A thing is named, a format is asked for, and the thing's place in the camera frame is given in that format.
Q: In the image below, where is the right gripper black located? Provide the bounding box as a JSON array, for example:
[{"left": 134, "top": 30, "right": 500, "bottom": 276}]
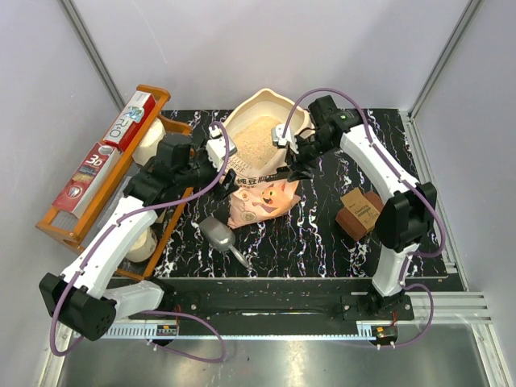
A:
[{"left": 285, "top": 131, "right": 335, "bottom": 183}]

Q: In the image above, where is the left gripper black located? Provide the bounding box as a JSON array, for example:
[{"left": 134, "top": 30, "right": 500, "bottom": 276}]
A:
[{"left": 176, "top": 139, "right": 239, "bottom": 202}]

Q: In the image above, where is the pink cat litter bag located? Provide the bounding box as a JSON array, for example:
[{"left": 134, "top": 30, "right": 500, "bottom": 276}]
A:
[{"left": 227, "top": 150, "right": 301, "bottom": 229}]

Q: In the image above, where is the grey metal scoop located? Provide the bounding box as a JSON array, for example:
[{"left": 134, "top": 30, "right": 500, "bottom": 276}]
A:
[{"left": 198, "top": 216, "right": 252, "bottom": 269}]

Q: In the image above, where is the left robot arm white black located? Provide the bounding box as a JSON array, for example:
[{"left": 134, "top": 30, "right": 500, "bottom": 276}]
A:
[{"left": 39, "top": 130, "right": 235, "bottom": 341}]

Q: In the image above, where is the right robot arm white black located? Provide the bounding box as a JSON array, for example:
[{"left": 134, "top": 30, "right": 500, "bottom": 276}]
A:
[{"left": 272, "top": 89, "right": 437, "bottom": 319}]

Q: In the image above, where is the cream plastic litter box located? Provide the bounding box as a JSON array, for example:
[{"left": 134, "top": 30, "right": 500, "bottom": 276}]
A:
[{"left": 223, "top": 88, "right": 311, "bottom": 177}]

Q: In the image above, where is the red white RiO toothpaste box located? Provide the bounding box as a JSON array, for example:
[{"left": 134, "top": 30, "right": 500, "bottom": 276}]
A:
[{"left": 102, "top": 90, "right": 156, "bottom": 152}]

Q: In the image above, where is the red 3D toothpaste box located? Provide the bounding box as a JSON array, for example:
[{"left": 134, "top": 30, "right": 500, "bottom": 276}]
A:
[{"left": 52, "top": 142, "right": 121, "bottom": 218}]

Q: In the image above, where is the white plastic bottle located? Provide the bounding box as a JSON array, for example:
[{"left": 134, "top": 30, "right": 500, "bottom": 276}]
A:
[{"left": 132, "top": 119, "right": 165, "bottom": 166}]

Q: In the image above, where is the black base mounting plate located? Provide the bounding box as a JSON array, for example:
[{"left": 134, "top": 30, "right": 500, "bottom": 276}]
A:
[{"left": 162, "top": 277, "right": 414, "bottom": 323}]

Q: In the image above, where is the orange wooden shelf rack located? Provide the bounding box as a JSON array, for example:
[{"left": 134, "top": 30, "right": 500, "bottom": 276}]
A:
[{"left": 35, "top": 84, "right": 194, "bottom": 281}]

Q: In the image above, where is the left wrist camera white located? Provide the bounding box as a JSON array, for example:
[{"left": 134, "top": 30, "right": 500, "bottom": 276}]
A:
[{"left": 206, "top": 125, "right": 237, "bottom": 172}]

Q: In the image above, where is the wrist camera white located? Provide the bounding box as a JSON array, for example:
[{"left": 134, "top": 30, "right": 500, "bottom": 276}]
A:
[
  {"left": 206, "top": 125, "right": 237, "bottom": 172},
  {"left": 271, "top": 124, "right": 298, "bottom": 153}
]

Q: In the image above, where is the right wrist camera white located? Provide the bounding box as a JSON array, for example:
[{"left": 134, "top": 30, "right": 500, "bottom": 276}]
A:
[{"left": 271, "top": 124, "right": 298, "bottom": 153}]

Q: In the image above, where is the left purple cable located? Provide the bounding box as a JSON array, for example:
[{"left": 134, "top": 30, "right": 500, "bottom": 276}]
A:
[{"left": 49, "top": 120, "right": 231, "bottom": 363}]

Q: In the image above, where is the purple cable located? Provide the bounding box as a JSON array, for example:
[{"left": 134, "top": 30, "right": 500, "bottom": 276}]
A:
[
  {"left": 49, "top": 120, "right": 231, "bottom": 363},
  {"left": 281, "top": 87, "right": 446, "bottom": 350}
]

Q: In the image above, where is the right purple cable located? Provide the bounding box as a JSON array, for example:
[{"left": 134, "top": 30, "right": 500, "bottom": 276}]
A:
[{"left": 281, "top": 87, "right": 446, "bottom": 350}]

